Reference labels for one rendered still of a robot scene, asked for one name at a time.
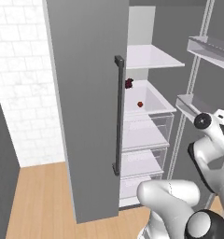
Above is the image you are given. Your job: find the white fridge shelf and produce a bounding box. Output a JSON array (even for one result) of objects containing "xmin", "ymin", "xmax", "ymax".
[{"xmin": 125, "ymin": 44, "xmax": 186, "ymax": 71}]

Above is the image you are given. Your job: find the white door shelf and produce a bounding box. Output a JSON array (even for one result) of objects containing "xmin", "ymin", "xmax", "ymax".
[
  {"xmin": 175, "ymin": 93, "xmax": 217, "ymax": 124},
  {"xmin": 187, "ymin": 35, "xmax": 224, "ymax": 74}
]

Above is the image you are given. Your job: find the clear fridge drawer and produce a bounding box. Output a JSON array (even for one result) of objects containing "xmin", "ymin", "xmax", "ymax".
[
  {"xmin": 121, "ymin": 112, "xmax": 175, "ymax": 152},
  {"xmin": 119, "ymin": 174, "xmax": 163, "ymax": 201},
  {"xmin": 119, "ymin": 147, "xmax": 168, "ymax": 179}
]

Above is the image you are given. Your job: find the grey open fridge door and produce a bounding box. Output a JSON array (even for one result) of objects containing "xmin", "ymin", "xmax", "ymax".
[{"xmin": 165, "ymin": 0, "xmax": 224, "ymax": 210}]

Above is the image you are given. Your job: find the grey fridge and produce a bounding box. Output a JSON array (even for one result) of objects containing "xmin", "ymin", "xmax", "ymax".
[{"xmin": 119, "ymin": 0, "xmax": 209, "ymax": 211}]

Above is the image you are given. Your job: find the grey closed fridge door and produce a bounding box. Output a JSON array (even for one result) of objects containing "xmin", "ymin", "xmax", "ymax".
[{"xmin": 42, "ymin": 0, "xmax": 131, "ymax": 224}]

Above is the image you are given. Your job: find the grey cabinet side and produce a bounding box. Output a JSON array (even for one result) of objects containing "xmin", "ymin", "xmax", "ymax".
[{"xmin": 0, "ymin": 79, "xmax": 21, "ymax": 239}]

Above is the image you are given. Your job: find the dark grey fridge door handle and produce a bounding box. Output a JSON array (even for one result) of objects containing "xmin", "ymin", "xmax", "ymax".
[{"xmin": 111, "ymin": 54, "xmax": 126, "ymax": 177}]

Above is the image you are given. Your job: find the dark red fruit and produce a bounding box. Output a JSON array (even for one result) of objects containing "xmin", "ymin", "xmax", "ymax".
[{"xmin": 124, "ymin": 77, "xmax": 134, "ymax": 90}]

